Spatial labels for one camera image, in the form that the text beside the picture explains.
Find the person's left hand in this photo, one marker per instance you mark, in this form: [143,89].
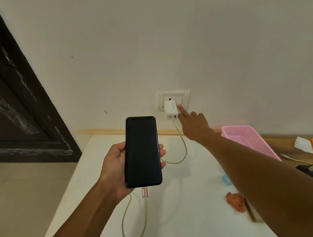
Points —
[113,166]

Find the person's right hand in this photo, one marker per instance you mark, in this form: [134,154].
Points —
[195,127]

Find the white charger adapter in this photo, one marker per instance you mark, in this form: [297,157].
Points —
[170,110]

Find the black smartphone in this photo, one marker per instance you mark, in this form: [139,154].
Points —
[143,151]

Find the clear spray bottle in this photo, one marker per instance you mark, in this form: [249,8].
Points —
[225,181]

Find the orange cleaning cloth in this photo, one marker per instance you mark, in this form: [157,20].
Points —
[236,201]

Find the person's right forearm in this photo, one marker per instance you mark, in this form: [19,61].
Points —
[264,180]

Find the pink plastic basket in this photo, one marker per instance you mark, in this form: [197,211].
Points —
[249,139]

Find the brown wooden board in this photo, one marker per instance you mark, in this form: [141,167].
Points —
[276,144]

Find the black carved door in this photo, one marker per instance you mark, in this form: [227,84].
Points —
[19,122]

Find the white crumpled tissue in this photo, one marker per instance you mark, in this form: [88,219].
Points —
[302,144]

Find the black power bank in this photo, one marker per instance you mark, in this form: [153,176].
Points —
[303,169]

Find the white wall socket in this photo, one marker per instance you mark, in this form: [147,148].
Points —
[160,95]

